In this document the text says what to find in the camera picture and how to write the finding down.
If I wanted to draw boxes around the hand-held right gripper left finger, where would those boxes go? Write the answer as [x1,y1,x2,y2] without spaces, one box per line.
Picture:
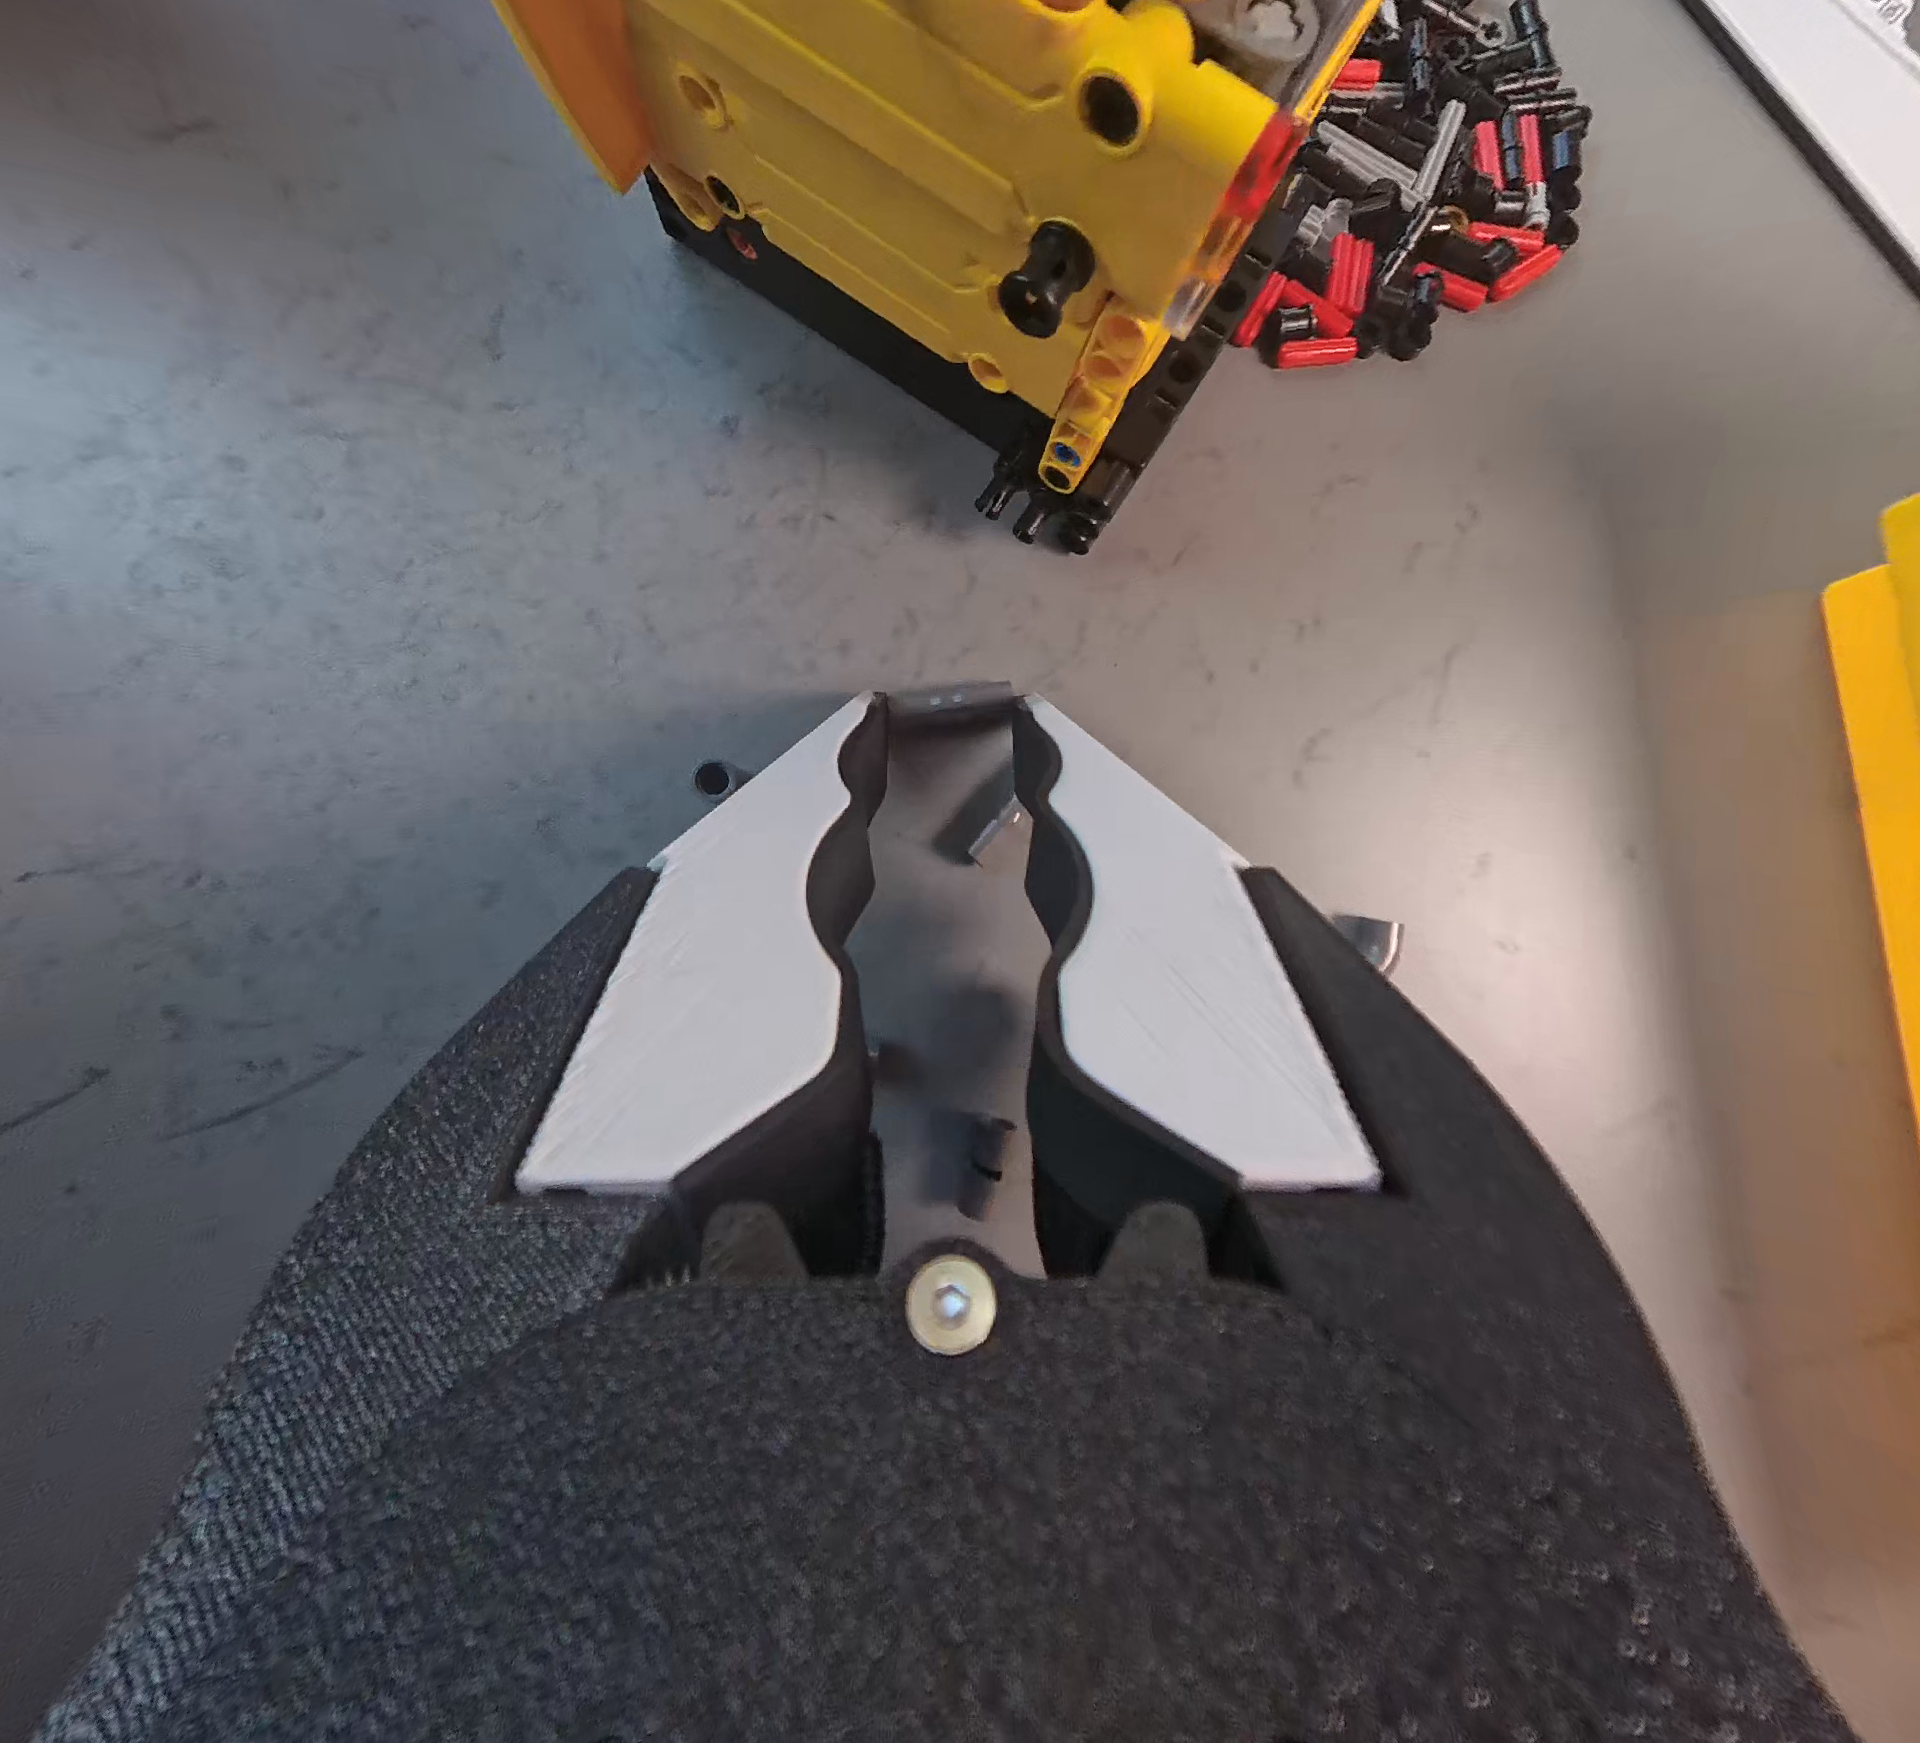
[517,691,891,1281]

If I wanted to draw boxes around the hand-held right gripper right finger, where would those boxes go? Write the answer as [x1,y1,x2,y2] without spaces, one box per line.
[1009,696,1384,1281]

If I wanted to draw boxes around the yellow lego robot model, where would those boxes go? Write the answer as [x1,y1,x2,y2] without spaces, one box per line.
[404,0,1484,559]

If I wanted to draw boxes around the yellow plastic bin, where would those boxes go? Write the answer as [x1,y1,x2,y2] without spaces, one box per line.
[1817,494,1920,1134]

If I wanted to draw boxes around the pile of black red pins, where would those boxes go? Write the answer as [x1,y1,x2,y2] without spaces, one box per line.
[1232,0,1591,372]

